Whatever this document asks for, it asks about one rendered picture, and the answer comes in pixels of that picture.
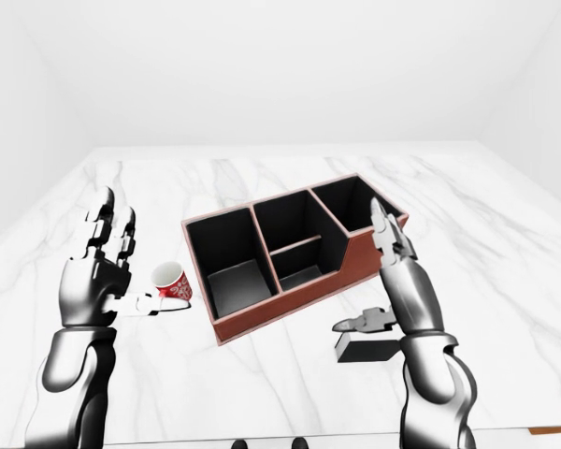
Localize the red and white mug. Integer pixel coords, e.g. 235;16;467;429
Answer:
150;260;194;311

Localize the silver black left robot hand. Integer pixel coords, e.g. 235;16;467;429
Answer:
58;186;163;331

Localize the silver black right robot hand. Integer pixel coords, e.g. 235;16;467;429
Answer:
331;196;447;337

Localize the red-brown desk caddy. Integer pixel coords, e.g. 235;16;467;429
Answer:
180;172;410;349

